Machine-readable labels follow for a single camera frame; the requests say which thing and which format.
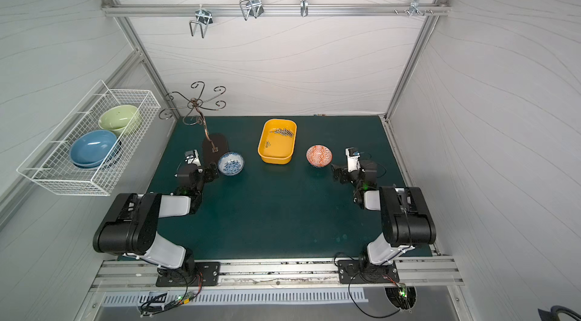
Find metal mug tree stand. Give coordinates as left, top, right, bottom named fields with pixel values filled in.
left=158, top=80, right=229, bottom=166

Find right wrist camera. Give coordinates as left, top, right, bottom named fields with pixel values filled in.
left=345, top=147, right=360, bottom=173

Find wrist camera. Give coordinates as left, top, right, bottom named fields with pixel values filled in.
left=345, top=147, right=360, bottom=173
left=185, top=149, right=201, bottom=167

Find white vented cable duct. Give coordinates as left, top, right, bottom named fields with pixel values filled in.
left=101, top=288, right=369, bottom=307

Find black cable right base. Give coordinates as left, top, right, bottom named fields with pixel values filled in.
left=333, top=251, right=409, bottom=320

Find green mat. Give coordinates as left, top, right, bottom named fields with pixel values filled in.
left=157, top=116, right=404, bottom=260

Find aluminium front rail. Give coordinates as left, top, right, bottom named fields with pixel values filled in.
left=90, top=256, right=464, bottom=292

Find blue white floral bowl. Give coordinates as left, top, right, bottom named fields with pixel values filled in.
left=217, top=152, right=245, bottom=176

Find small metal hook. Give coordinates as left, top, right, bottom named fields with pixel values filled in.
left=300, top=0, right=309, bottom=18

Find white wire basket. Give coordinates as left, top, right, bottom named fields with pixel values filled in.
left=17, top=81, right=160, bottom=196

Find red white patterned bowl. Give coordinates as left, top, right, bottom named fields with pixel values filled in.
left=306, top=145, right=333, bottom=168

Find looped metal hook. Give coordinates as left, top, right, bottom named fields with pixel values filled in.
left=239, top=0, right=264, bottom=21

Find aluminium cross rail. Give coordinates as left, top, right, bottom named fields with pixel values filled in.
left=102, top=3, right=452, bottom=18

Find yellow plastic storage box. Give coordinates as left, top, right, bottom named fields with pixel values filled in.
left=257, top=118, right=297, bottom=165

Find blue ceramic plate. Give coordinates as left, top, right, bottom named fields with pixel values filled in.
left=69, top=130, right=120, bottom=169

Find metal hook bracket right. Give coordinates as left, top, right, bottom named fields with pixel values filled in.
left=393, top=0, right=434, bottom=17

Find left base wires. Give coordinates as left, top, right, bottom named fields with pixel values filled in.
left=138, top=270, right=204, bottom=317

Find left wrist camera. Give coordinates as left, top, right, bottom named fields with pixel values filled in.
left=185, top=149, right=201, bottom=167

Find double prong metal hook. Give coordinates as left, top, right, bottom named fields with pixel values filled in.
left=189, top=7, right=213, bottom=38

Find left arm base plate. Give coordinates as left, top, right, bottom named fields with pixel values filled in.
left=155, top=261, right=221, bottom=288

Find green ceramic bowl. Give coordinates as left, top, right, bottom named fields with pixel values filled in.
left=98, top=105, right=142, bottom=137

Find pile of silver screws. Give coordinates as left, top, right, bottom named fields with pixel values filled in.
left=270, top=128, right=294, bottom=137

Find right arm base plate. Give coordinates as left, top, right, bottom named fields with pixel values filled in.
left=334, top=259, right=399, bottom=285

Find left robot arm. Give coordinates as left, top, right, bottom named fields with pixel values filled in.
left=92, top=163, right=219, bottom=277

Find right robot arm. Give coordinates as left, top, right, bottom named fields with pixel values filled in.
left=331, top=160, right=437, bottom=268

